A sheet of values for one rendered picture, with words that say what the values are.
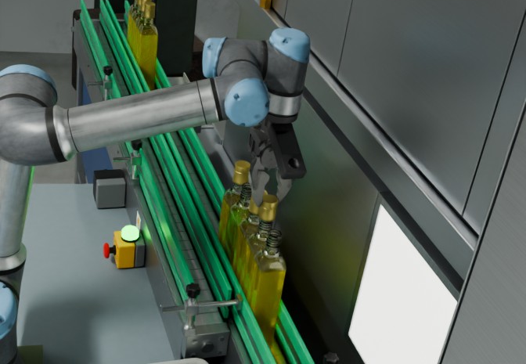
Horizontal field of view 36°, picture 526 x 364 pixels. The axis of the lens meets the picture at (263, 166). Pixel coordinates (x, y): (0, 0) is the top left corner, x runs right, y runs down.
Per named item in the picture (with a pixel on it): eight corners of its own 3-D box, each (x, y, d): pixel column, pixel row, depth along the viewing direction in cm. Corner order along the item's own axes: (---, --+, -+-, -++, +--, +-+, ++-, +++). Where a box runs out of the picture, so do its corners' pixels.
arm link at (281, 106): (309, 96, 151) (268, 98, 149) (305, 118, 154) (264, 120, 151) (294, 79, 157) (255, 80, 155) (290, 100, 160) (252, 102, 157)
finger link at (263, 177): (250, 193, 168) (263, 155, 164) (260, 210, 163) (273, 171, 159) (237, 192, 167) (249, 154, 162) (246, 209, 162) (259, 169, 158)
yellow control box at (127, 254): (144, 268, 208) (145, 244, 204) (115, 271, 205) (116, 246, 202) (138, 251, 213) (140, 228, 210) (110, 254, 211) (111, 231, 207)
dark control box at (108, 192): (124, 208, 230) (126, 183, 226) (96, 210, 227) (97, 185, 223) (120, 192, 236) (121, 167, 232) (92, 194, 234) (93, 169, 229)
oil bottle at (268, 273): (274, 340, 172) (289, 259, 162) (249, 343, 170) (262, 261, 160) (265, 322, 177) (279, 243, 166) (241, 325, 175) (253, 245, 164)
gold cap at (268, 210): (278, 221, 164) (281, 203, 162) (261, 222, 163) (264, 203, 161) (272, 210, 167) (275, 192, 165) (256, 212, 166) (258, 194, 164)
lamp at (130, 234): (140, 242, 205) (141, 232, 203) (122, 243, 203) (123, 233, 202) (137, 232, 208) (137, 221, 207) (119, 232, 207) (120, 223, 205)
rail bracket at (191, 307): (239, 331, 172) (246, 285, 166) (161, 341, 167) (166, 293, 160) (235, 322, 175) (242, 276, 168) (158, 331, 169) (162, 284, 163)
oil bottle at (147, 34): (154, 87, 270) (160, 6, 256) (138, 88, 268) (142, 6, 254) (151, 80, 275) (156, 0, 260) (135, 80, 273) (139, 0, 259)
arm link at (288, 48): (264, 23, 150) (308, 27, 152) (256, 77, 155) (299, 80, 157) (271, 40, 143) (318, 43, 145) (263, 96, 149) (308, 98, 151)
